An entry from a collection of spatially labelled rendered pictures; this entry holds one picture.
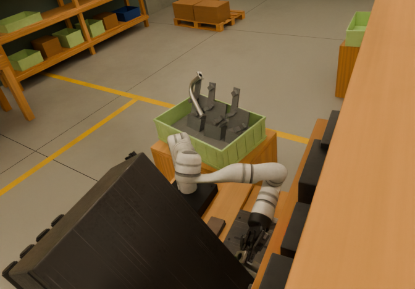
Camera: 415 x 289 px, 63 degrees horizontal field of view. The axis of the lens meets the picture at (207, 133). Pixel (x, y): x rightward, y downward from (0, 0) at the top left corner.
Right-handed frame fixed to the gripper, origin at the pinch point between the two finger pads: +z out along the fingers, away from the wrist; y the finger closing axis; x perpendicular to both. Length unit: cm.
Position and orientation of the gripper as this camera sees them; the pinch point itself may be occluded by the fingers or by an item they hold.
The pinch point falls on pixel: (246, 258)
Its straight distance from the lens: 113.5
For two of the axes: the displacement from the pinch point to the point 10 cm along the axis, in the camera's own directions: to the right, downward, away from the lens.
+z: -3.9, 7.6, -5.2
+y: 4.5, -3.4, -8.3
